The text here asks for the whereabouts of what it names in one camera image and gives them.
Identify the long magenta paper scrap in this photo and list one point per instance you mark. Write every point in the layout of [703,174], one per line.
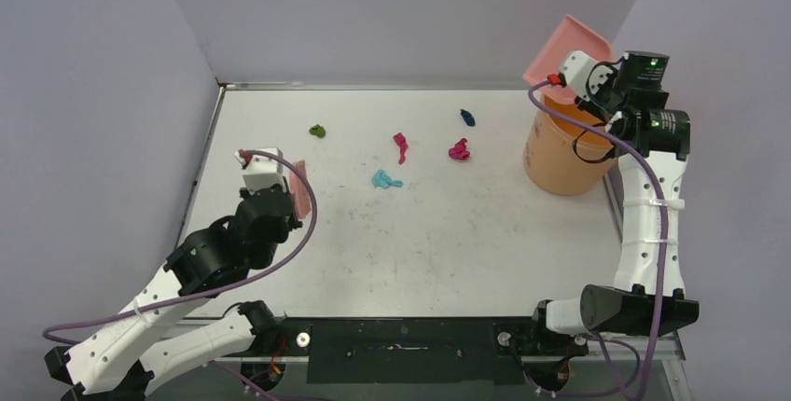
[402,144]

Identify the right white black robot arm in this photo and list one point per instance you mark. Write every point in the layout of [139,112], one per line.
[651,144]

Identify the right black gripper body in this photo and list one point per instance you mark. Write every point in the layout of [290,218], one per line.
[596,105]

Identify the pink plastic dustpan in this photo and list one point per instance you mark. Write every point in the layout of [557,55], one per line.
[570,35]

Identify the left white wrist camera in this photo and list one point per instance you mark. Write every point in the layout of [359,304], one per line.
[259,172]

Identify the crumpled magenta paper scrap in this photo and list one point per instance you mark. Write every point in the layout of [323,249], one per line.
[460,150]

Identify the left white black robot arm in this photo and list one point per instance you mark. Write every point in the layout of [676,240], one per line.
[129,359]

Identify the silver base bolt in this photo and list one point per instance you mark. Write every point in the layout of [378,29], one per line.
[303,339]

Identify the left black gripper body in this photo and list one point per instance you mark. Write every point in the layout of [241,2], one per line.
[295,224]

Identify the green paper scrap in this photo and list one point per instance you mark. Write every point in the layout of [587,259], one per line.
[318,131]

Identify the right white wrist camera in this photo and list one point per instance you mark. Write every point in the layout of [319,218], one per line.
[583,75]

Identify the dark blue paper scrap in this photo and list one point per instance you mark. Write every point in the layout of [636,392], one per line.
[468,118]

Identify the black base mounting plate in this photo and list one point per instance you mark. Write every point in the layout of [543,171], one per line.
[419,350]

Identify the pink hand brush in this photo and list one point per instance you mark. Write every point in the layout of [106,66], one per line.
[302,200]

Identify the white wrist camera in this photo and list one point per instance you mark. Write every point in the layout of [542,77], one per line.
[259,172]
[583,75]

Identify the cyan paper scrap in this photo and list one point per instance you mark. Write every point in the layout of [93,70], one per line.
[383,180]

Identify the orange plastic bucket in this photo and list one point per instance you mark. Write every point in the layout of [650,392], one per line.
[563,159]

